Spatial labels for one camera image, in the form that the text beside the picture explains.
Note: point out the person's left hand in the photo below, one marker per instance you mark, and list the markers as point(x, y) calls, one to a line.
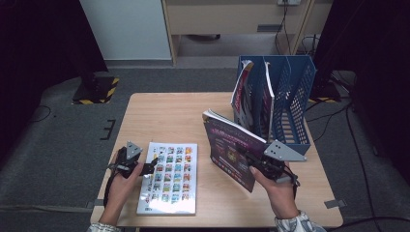
point(122, 193)

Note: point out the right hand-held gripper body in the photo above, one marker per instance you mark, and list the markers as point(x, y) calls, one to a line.
point(282, 153)

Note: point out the white cabinet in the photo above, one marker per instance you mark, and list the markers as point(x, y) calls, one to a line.
point(129, 29)

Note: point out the grey tape piece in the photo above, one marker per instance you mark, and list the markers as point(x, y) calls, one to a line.
point(96, 203)
point(335, 203)

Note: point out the blue plastic file rack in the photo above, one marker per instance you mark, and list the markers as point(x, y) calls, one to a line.
point(304, 148)

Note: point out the red and grey magazine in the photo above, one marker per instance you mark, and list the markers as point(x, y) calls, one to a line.
point(241, 103)

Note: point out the black stand base yellow stripes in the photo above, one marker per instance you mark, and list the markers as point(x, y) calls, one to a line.
point(96, 90)
point(325, 93)

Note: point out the person's right hand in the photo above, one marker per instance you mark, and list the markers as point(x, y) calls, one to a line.
point(280, 199)

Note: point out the white power strip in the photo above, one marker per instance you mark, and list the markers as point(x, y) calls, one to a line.
point(288, 2)

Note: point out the black curtain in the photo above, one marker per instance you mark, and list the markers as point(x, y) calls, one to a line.
point(380, 48)
point(32, 48)

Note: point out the white magazine with colourful grid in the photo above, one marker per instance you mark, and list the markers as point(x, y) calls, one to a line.
point(170, 193)

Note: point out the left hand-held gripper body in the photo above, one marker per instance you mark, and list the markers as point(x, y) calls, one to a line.
point(132, 150)

